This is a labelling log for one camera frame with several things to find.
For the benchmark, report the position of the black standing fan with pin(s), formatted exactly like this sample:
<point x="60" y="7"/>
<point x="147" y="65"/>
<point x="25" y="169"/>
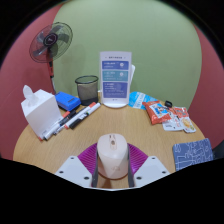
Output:
<point x="50" y="41"/>

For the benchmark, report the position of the red snack packet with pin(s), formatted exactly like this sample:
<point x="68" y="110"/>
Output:
<point x="156" y="112"/>

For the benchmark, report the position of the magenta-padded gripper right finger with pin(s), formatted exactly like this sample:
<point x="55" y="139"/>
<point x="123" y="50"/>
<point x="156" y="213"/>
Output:
<point x="150" y="168"/>

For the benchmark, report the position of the white flat packet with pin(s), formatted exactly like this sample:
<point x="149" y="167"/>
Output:
<point x="170" y="125"/>

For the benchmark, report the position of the orange snack packet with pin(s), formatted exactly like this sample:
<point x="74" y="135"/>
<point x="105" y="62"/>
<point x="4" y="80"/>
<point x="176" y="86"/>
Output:
<point x="180" y="112"/>

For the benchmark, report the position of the white marker red cap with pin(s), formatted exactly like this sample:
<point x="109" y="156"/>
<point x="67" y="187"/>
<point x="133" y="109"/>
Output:
<point x="55" y="128"/>
<point x="81" y="114"/>

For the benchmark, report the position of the black mesh pen cup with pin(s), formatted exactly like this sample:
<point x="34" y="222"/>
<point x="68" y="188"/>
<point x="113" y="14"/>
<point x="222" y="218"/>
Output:
<point x="87" y="90"/>

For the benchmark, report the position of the small black object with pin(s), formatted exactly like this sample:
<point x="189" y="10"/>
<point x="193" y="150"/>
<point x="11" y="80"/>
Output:
<point x="168" y="103"/>

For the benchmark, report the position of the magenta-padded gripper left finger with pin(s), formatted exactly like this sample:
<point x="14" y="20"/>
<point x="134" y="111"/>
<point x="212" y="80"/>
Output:
<point x="75" y="168"/>

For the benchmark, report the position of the white yellow snack packet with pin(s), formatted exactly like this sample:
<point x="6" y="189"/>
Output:
<point x="188" y="125"/>

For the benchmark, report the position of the blue-grey patterned mouse pad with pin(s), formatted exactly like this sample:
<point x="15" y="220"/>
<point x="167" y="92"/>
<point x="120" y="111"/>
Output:
<point x="193" y="155"/>

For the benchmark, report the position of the light blue packet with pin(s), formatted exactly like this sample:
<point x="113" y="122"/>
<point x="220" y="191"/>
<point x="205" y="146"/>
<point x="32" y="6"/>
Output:
<point x="140" y="99"/>

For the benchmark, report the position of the white tissue box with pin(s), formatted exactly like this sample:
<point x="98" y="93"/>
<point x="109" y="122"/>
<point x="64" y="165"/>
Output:
<point x="41" y="113"/>

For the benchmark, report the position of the blue plastic box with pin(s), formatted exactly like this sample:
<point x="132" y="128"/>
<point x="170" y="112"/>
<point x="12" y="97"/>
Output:
<point x="67" y="101"/>

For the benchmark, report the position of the pale pink computer mouse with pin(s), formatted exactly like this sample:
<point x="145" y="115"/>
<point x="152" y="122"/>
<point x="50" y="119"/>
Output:
<point x="112" y="156"/>

